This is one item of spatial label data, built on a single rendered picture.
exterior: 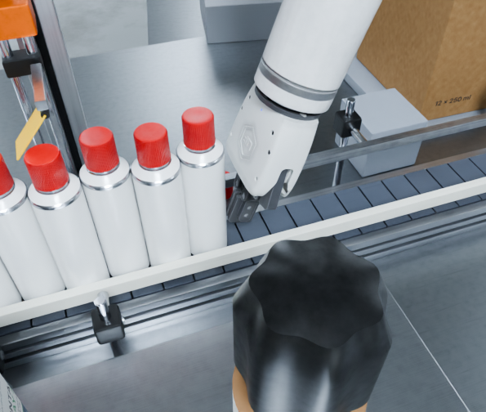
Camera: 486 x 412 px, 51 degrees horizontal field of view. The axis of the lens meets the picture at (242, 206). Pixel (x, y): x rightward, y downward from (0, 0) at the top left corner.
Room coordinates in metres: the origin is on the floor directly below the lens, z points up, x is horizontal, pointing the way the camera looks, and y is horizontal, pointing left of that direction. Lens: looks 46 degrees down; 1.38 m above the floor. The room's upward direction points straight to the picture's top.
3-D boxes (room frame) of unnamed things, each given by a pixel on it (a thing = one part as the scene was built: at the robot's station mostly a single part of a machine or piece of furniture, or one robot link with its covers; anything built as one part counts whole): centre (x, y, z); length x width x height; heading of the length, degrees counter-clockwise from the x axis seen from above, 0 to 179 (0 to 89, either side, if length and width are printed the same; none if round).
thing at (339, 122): (0.57, -0.16, 0.91); 0.07 x 0.03 x 0.17; 19
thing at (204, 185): (0.42, 0.05, 0.98); 0.05 x 0.05 x 0.20
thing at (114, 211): (0.39, 0.14, 0.98); 0.05 x 0.05 x 0.20
